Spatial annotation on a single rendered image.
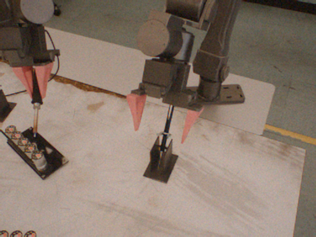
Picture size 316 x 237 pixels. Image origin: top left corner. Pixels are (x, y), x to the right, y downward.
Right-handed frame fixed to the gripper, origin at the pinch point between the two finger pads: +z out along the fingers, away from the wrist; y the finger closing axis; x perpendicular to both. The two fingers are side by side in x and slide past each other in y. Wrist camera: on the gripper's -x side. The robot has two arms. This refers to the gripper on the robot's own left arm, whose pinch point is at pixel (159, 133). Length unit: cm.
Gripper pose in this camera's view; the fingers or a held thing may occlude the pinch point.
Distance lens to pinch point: 62.4
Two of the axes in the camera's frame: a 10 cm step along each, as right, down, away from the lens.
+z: -1.9, 9.5, 2.5
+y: 9.4, 2.5, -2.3
